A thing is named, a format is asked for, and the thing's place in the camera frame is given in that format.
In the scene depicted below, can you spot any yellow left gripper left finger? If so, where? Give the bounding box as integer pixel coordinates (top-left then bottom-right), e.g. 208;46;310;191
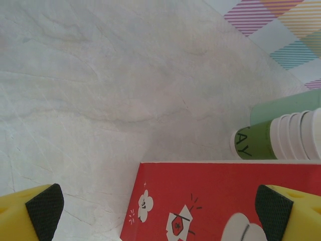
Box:
0;183;65;241

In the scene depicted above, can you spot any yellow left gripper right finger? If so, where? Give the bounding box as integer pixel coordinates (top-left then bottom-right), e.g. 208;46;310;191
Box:
255;184;321;241

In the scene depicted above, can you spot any red white paper gift bag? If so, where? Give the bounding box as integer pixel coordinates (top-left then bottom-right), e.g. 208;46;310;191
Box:
119;160;321;241

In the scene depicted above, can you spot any stack of green paper cups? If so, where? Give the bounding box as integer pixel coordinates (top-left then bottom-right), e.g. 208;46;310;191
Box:
229;107;321;161

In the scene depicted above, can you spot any pale green straw holder cup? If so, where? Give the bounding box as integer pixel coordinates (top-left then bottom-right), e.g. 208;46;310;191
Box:
249;89;321;126

